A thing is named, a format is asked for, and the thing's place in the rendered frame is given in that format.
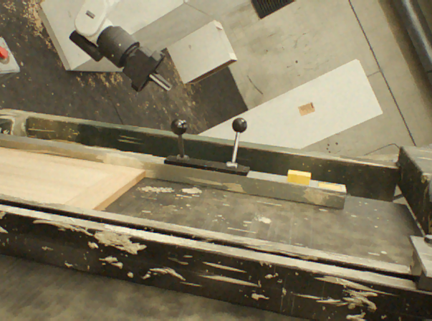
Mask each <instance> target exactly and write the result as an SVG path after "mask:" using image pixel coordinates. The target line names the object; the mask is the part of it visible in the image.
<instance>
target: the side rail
mask: <svg viewBox="0 0 432 321"><path fill-rule="evenodd" d="M27 119H28V131H27V135H28V138H36V139H42V140H51V141H57V142H62V143H71V144H77V145H82V146H86V147H92V148H101V149H107V150H116V151H122V152H132V153H142V154H147V155H152V156H156V157H162V158H167V157H168V156H169V155H180V149H179V142H178V136H177V135H175V134H173V133H172V132H169V131H163V130H158V129H152V128H142V127H136V126H131V125H121V124H114V123H104V122H98V121H92V120H82V119H77V118H66V117H60V115H49V114H43V113H36V114H33V115H28V117H27ZM182 138H183V150H184V155H187V156H189V158H197V159H202V160H208V161H213V162H217V163H228V162H231V155H232V151H233V150H234V143H235V140H229V139H223V138H212V137H207V136H201V135H191V134H185V133H184V134H182ZM235 163H238V164H239V166H248V167H250V171H256V172H261V173H270V174H276V175H281V176H286V177H287V174H288V170H292V171H301V172H307V173H311V179H310V180H311V181H320V182H326V183H335V184H341V185H345V189H346V191H348V193H350V196H354V197H360V198H368V199H374V200H379V201H388V202H393V198H394V195H395V187H396V182H395V180H396V176H397V172H398V170H399V167H397V165H396V164H395V163H392V162H387V161H386V160H376V159H370V158H360V157H355V156H348V155H338V154H332V153H321V152H316V151H310V150H300V149H294V148H284V147H277V146H272V145H267V144H261V143H251V142H245V141H239V144H238V150H237V154H236V162H235Z"/></svg>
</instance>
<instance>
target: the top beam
mask: <svg viewBox="0 0 432 321"><path fill-rule="evenodd" d="M397 162H398V164H399V165H400V168H399V170H400V173H399V178H398V183H397V185H398V187H399V189H400V191H402V194H403V196H404V197H405V199H406V201H407V203H408V205H409V206H410V209H411V211H412V212H413V215H414V216H415V218H416V219H417V220H418V222H419V224H420V226H421V228H422V230H423V232H424V234H425V235H427V234H428V235H432V203H431V200H430V198H429V195H428V188H429V181H430V178H432V149H426V148H415V147H409V146H404V145H403V146H401V147H400V149H399V153H398V159H397Z"/></svg>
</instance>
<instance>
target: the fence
mask: <svg viewBox="0 0 432 321"><path fill-rule="evenodd" d="M0 147H2V148H10V149H16V150H24V151H30V152H35V153H44V154H49V155H58V156H63V157H68V158H77V159H82V160H87V161H92V162H96V163H106V164H110V165H115V166H125V167H129V168H139V169H143V170H145V177H146V178H155V179H160V180H165V181H173V182H179V183H187V184H193V185H197V186H207V187H212V188H220V189H225V190H230V191H235V192H239V193H248V194H254V195H258V196H267V197H272V198H281V199H286V200H290V201H300V202H305V203H313V204H318V205H323V206H332V207H333V208H337V209H344V204H345V197H346V189H345V185H341V184H335V183H326V182H320V181H311V180H310V183H309V185H306V184H301V183H291V182H287V177H286V176H281V175H276V174H270V173H261V172H256V171H249V173H247V175H246V176H241V175H236V174H230V173H222V172H215V171H207V170H201V169H196V168H187V167H182V166H172V165H167V164H164V159H165V158H162V157H156V156H151V155H141V154H137V153H126V152H122V151H116V150H107V149H101V148H92V147H86V146H82V145H77V144H71V143H62V142H57V141H51V140H42V139H36V138H27V137H21V136H17V135H7V134H2V133H0ZM318 183H326V184H331V185H336V186H341V189H342V190H340V189H335V188H326V187H320V186H318Z"/></svg>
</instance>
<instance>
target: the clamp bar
mask: <svg viewBox="0 0 432 321"><path fill-rule="evenodd" d="M409 242H410V243H411V246H412V247H413V253H412V258H411V263H410V267H407V266H404V265H399V264H392V263H387V262H379V261H375V260H371V259H363V258H358V257H350V256H346V255H341V254H337V253H333V252H328V251H320V250H316V249H309V248H304V247H299V246H291V245H287V244H280V243H274V242H270V241H262V240H258V239H250V238H245V236H237V235H232V234H225V233H221V232H215V231H208V230H204V229H195V228H191V227H186V226H179V225H175V224H166V223H162V222H157V221H154V220H149V219H141V218H137V217H132V216H124V215H120V214H112V213H108V212H103V211H95V210H90V209H82V208H78V207H74V206H70V205H65V204H60V203H52V202H48V201H40V200H36V199H32V198H23V197H19V196H11V195H6V194H2V193H0V254H5V255H9V256H13V257H19V258H23V259H31V260H34V261H38V262H45V263H48V264H55V265H60V266H62V267H66V268H70V269H76V270H80V271H84V272H91V273H95V274H102V275H105V276H109V277H117V278H120V279H126V280H131V281H134V282H138V283H141V284H148V285H152V286H156V287H162V288H166V289H173V290H177V291H181V292H187V293H191V294H198V295H202V296H206V297H213V299H217V300H223V301H227V302H234V303H238V304H242V305H248V306H252V307H259V308H262V309H267V310H274V311H277V312H284V313H288V314H291V315H295V316H299V317H305V318H309V319H313V320H319V321H432V235H428V234H427V235H426V236H425V237H419V236H409Z"/></svg>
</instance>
